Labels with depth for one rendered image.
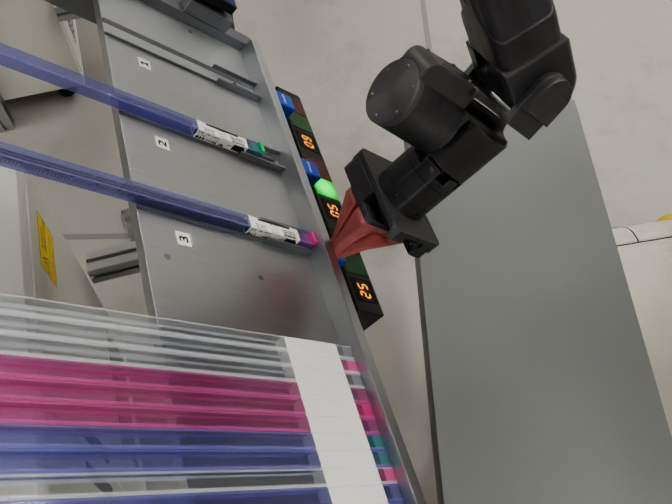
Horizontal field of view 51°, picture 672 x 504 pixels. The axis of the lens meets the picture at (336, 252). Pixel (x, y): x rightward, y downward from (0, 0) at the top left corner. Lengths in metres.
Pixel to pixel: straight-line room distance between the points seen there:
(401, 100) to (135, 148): 0.23
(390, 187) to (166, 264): 0.21
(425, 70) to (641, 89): 1.53
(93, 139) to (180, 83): 1.12
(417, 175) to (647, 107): 1.43
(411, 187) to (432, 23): 1.50
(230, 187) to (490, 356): 0.33
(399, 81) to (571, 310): 0.38
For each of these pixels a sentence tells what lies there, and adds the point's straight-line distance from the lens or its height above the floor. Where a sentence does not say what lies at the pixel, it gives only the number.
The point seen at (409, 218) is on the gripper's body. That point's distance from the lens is 0.64.
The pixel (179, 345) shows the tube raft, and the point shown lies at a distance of 0.50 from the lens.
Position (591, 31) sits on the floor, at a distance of 2.18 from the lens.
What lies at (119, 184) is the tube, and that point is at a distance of 0.57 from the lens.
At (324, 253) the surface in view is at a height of 0.73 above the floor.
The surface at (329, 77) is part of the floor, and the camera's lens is 1.92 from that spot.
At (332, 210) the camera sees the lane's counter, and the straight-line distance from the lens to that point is 0.79.
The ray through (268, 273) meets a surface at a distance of 0.63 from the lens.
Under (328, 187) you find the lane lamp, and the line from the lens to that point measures 0.82.
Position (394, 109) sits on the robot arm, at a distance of 0.56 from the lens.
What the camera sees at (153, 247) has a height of 0.84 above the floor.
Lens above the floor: 1.29
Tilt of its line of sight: 56 degrees down
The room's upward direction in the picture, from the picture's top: straight up
